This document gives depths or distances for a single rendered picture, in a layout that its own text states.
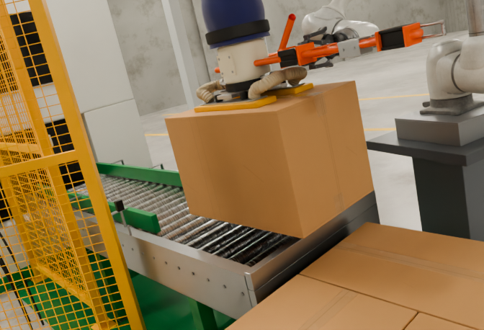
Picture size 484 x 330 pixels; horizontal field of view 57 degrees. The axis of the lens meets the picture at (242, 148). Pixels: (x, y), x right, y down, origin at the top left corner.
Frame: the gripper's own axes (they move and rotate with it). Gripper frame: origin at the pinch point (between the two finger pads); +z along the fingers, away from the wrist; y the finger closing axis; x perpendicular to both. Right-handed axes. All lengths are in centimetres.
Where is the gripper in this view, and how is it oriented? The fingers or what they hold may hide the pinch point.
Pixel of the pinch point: (300, 55)
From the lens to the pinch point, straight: 143.2
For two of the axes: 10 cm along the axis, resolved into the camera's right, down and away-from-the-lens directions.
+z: -7.2, 3.1, -6.2
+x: -6.6, -0.3, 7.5
